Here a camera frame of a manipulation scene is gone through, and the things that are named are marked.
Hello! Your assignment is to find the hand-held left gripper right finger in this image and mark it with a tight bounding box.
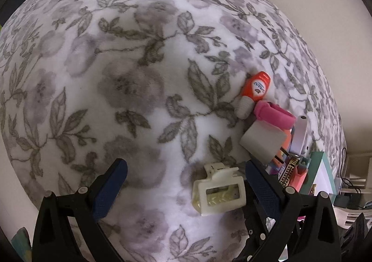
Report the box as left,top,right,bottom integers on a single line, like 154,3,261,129
245,160,341,262

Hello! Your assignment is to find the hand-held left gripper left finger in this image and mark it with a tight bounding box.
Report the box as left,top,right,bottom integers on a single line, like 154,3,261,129
32,158,129,262

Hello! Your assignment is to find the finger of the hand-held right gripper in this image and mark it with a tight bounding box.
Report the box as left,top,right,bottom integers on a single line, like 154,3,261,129
232,181,291,262

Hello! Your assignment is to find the small coral toy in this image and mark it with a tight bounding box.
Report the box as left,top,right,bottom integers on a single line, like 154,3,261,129
292,163,310,193

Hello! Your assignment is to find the white charger plug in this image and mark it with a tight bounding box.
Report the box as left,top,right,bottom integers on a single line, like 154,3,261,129
239,119,291,165

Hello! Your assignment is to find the coral and blue toy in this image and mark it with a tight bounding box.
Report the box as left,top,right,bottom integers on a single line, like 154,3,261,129
280,128,292,152

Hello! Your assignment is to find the cream hair claw clip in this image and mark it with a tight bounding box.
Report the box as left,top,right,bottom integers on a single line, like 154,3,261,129
192,163,247,216

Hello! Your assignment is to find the teal-edged white box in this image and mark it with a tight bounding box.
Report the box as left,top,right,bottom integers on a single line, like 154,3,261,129
299,152,338,201

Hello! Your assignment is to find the white smartwatch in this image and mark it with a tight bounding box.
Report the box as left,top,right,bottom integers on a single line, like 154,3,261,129
289,115,310,158

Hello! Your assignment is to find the pink toy figure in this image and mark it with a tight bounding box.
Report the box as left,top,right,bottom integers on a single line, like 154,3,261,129
253,101,296,130

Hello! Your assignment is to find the black and gold patterned item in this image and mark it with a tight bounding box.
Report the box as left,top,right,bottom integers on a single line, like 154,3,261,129
277,157,300,190

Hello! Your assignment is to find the white furniture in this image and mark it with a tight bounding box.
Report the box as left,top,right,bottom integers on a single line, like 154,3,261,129
334,157,372,230

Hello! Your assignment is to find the multicoloured cloth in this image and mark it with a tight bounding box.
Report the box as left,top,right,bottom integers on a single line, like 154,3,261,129
12,229,32,262

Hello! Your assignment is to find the floral printed blanket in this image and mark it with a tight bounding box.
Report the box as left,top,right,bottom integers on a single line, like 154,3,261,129
0,0,346,262

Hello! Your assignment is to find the black cable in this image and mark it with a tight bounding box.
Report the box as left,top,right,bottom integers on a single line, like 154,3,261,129
340,147,364,193

